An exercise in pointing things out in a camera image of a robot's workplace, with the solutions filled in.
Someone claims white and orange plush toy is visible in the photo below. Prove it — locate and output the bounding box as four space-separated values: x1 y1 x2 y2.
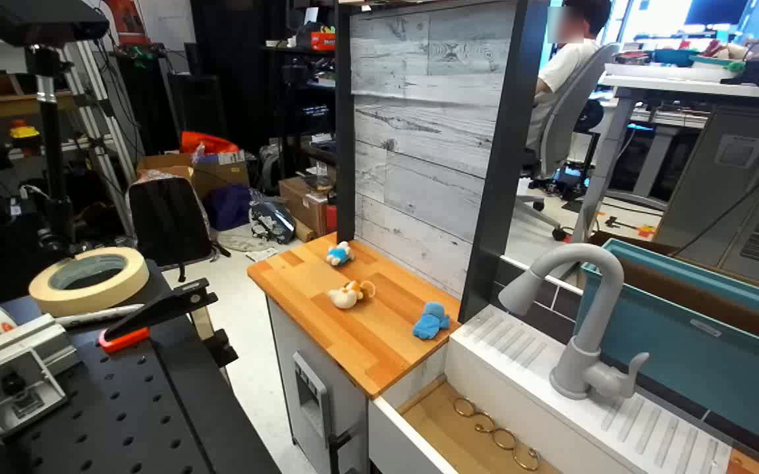
325 278 375 314

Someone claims small blue white plush toy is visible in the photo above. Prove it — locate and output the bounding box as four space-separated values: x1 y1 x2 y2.
325 240 357 269

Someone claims white toy kitchen cabinet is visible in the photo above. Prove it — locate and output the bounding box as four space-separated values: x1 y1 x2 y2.
263 295 375 474

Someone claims white toy sink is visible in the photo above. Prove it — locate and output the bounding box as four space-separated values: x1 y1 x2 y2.
366 303 739 474

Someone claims grey toy faucet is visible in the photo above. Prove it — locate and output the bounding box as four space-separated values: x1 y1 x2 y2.
495 243 652 407

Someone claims small brown cardboard box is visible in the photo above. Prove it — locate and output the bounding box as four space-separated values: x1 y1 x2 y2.
276 174 340 240

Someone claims whitewashed wood back panel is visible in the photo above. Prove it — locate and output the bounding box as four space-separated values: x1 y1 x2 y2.
349 3 520 300

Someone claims purple bag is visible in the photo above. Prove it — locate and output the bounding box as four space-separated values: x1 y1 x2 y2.
204 181 255 232

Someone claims large brown cardboard box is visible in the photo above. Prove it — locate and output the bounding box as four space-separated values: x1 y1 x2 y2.
138 149 253 200

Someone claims orange cloth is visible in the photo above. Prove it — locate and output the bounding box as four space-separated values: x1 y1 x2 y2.
176 128 243 157

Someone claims black backpack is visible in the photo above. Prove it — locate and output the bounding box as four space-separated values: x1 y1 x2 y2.
125 170 222 266

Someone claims grey office chair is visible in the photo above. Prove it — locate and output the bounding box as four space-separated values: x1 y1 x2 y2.
516 41 623 243

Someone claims beige masking tape roll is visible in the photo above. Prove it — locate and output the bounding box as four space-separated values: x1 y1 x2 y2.
26 244 152 319

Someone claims seated person white shirt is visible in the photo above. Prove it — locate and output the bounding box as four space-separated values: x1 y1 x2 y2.
528 0 614 153

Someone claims teal panel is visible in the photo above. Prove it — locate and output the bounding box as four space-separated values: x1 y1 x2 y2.
575 237 759 466

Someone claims white office desk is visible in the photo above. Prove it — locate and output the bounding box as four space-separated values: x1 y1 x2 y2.
571 61 759 244

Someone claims grey metal cabinet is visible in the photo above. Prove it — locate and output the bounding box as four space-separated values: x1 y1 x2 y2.
654 100 759 300

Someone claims narrow black frame post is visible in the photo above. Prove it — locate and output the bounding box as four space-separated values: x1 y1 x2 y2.
336 4 357 244

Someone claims wide black frame post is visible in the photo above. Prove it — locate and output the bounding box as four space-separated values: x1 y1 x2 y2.
459 0 554 323

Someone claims black clamp orange handle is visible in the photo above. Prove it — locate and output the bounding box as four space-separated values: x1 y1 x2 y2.
98 275 222 358

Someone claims black camera stand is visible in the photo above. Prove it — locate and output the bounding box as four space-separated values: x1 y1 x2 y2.
23 41 80 257

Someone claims grey metal bracket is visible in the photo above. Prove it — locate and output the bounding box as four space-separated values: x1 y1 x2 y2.
0 350 71 437

